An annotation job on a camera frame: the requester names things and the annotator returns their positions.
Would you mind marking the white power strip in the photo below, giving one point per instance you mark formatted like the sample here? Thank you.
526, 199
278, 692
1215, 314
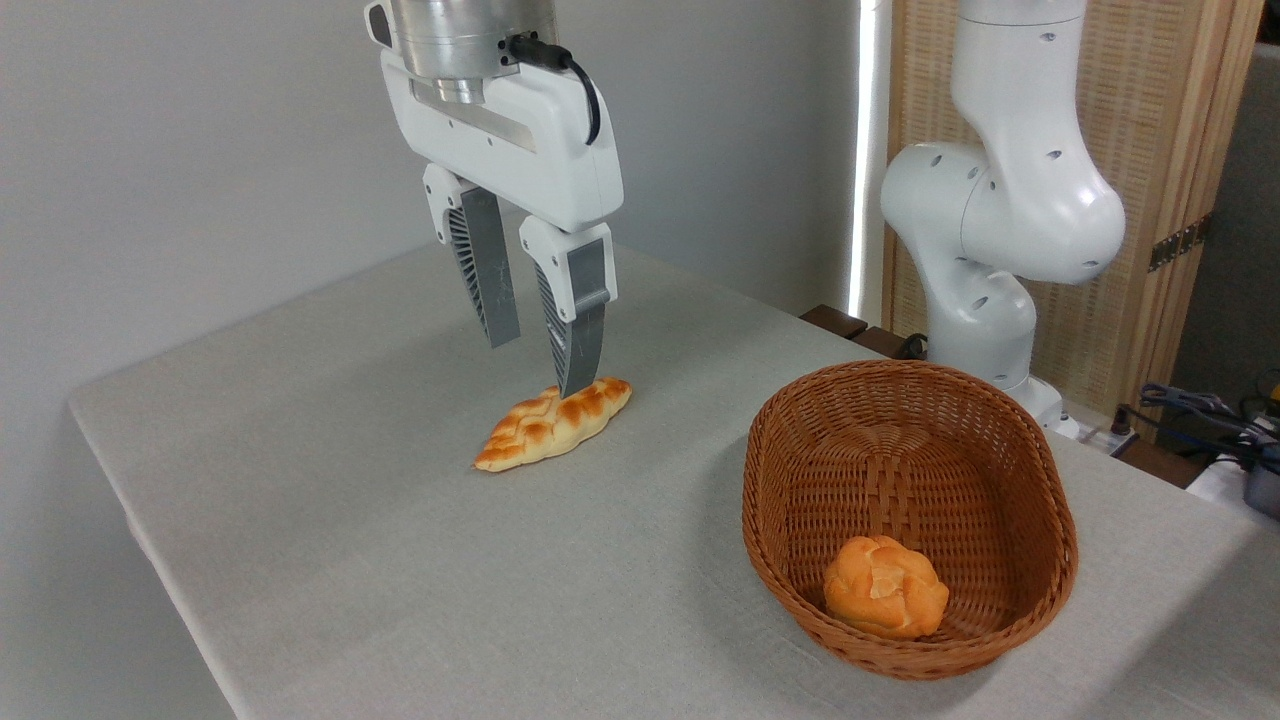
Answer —
1095, 435

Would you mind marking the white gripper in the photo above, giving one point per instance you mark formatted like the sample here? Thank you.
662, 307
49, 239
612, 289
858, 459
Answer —
520, 150

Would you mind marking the round orange bread roll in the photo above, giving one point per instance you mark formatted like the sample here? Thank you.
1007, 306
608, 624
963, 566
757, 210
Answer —
885, 590

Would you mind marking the bamboo folding screen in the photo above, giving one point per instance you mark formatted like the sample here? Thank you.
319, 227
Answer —
1150, 120

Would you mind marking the grey tablecloth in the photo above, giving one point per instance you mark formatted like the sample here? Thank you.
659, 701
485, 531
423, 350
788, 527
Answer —
400, 550

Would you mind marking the braided golden bread loaf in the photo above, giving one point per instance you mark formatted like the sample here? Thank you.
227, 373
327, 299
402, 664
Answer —
540, 430

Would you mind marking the brown wicker oval basket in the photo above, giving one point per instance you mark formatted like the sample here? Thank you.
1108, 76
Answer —
900, 470

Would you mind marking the dark metal screen hinge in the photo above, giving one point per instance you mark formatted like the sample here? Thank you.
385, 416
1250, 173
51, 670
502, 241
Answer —
1180, 243

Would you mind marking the dark brown wooden furniture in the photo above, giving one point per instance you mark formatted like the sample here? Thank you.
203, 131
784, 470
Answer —
835, 320

